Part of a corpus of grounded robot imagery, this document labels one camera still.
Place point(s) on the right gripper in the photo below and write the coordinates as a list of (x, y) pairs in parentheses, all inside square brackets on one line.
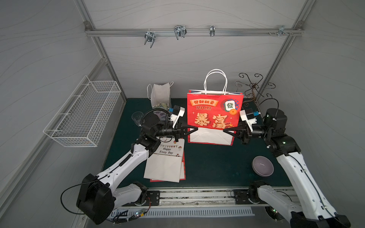
[(245, 134)]

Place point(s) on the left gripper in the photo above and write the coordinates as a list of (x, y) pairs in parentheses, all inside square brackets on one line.
[(177, 132)]

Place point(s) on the red paper bag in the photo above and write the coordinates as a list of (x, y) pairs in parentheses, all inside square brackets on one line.
[(182, 172), (212, 112)]

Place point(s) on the floral paper bag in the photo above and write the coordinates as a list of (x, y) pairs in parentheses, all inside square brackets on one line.
[(160, 95)]

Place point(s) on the white paper bag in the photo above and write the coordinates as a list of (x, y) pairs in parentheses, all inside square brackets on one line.
[(165, 163)]

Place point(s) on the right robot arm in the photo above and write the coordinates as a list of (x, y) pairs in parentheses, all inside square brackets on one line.
[(314, 210)]

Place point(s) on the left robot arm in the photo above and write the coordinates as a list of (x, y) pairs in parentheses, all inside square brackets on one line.
[(153, 126)]

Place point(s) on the pink bowl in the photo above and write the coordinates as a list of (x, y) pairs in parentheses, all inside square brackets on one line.
[(262, 166)]

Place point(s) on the scrolled metal glass rack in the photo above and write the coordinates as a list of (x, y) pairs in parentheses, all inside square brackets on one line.
[(253, 87)]

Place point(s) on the leftmost metal hook clamp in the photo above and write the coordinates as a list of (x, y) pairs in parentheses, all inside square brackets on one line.
[(149, 37)]

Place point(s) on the white vent grille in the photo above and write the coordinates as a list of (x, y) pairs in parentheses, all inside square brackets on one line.
[(220, 212)]

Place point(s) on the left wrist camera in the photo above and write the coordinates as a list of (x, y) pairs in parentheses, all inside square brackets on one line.
[(176, 113)]

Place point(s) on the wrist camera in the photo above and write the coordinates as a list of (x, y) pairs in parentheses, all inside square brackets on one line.
[(176, 113), (249, 116)]

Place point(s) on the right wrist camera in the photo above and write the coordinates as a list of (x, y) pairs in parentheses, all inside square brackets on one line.
[(249, 116)]

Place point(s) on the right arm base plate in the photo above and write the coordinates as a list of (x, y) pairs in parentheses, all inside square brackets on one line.
[(245, 196)]

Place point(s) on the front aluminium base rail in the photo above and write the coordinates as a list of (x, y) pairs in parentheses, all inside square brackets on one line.
[(205, 196)]

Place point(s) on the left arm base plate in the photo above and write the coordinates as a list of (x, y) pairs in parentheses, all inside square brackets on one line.
[(147, 197)]

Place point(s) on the white wire basket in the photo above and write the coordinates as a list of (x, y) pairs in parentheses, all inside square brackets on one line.
[(81, 120)]

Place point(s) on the horizontal aluminium rail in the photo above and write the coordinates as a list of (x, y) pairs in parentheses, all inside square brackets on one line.
[(191, 32)]

